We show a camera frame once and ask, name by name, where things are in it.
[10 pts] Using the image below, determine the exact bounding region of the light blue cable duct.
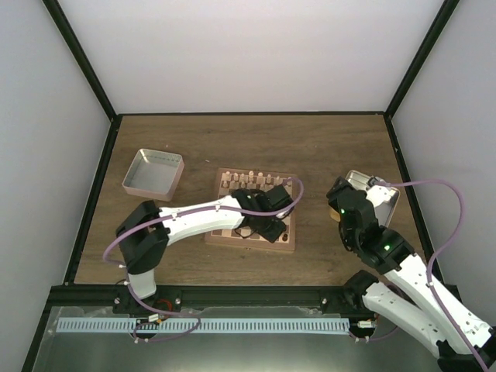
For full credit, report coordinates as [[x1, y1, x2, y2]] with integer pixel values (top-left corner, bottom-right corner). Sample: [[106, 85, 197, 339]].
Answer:
[[56, 318, 350, 336]]

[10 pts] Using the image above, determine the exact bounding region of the wooden chess board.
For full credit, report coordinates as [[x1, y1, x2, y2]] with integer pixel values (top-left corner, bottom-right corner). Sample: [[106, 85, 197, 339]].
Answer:
[[205, 167, 299, 253]]

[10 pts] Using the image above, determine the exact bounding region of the black enclosure frame post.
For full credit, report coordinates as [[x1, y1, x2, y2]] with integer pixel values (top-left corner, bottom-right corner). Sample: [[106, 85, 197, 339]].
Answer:
[[42, 0, 117, 122]]

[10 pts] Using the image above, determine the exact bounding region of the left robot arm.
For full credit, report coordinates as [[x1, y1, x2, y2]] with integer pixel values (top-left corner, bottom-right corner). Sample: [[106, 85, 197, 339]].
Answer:
[[116, 185, 295, 313]]

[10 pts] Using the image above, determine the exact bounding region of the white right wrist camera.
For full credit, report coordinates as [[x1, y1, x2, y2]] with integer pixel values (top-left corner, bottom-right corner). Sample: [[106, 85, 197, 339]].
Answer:
[[367, 177, 398, 207]]

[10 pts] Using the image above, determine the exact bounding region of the pink metal tray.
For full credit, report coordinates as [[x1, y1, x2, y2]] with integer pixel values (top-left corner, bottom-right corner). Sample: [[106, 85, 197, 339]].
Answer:
[[122, 148, 184, 202]]

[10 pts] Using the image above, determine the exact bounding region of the gold metal tray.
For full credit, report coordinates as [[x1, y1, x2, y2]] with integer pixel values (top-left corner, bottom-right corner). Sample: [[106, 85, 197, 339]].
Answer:
[[326, 170, 400, 227]]

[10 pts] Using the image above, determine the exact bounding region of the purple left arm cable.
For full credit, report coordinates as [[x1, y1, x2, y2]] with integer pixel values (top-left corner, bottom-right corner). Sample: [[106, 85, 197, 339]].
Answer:
[[102, 177, 305, 315]]

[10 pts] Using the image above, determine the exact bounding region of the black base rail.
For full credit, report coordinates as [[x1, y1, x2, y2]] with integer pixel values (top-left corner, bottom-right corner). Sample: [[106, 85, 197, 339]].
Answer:
[[46, 284, 371, 317]]

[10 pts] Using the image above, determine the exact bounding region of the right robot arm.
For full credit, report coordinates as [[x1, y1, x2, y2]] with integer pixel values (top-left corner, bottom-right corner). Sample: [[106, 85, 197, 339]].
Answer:
[[326, 174, 495, 371]]

